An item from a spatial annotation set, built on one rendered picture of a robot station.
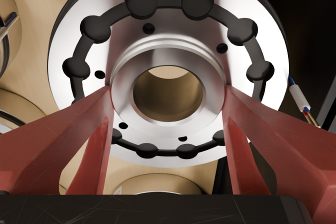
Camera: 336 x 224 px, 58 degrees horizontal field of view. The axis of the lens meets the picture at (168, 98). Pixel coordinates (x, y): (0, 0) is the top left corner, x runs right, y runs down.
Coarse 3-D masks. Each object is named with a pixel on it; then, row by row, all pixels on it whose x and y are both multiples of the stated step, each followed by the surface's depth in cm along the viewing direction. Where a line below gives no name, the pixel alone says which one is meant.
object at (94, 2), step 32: (96, 0) 11; (128, 0) 11; (160, 0) 11; (192, 0) 11; (224, 0) 10; (256, 0) 10; (64, 32) 11; (96, 32) 12; (128, 32) 11; (160, 32) 11; (192, 32) 11; (224, 32) 11; (256, 32) 11; (64, 64) 13; (96, 64) 12; (224, 64) 12; (256, 64) 12; (288, 64) 12; (64, 96) 13; (256, 96) 13; (128, 128) 14; (128, 160) 16; (160, 160) 16; (192, 160) 16
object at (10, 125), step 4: (0, 116) 22; (0, 120) 22; (4, 120) 22; (8, 120) 22; (0, 124) 22; (4, 124) 22; (8, 124) 22; (12, 124) 22; (16, 124) 23; (0, 128) 22; (4, 128) 22; (8, 128) 22; (12, 128) 22; (0, 132) 23; (4, 132) 22
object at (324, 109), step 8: (328, 72) 12; (328, 80) 12; (320, 88) 12; (328, 88) 12; (320, 96) 12; (328, 96) 12; (312, 104) 13; (320, 104) 12; (328, 104) 12; (312, 112) 13; (320, 112) 12; (328, 112) 14; (320, 120) 13; (328, 120) 13; (328, 128) 13
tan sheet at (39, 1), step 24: (24, 0) 19; (48, 0) 19; (24, 24) 20; (48, 24) 20; (24, 48) 22; (24, 72) 23; (168, 72) 23; (24, 96) 24; (48, 96) 24; (72, 168) 30; (120, 168) 30; (144, 168) 30; (168, 168) 30; (192, 168) 31
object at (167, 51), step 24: (144, 48) 11; (168, 48) 11; (192, 48) 11; (120, 72) 12; (144, 72) 12; (192, 72) 12; (216, 72) 12; (120, 96) 12; (216, 96) 12; (144, 120) 13; (168, 120) 14; (192, 120) 13
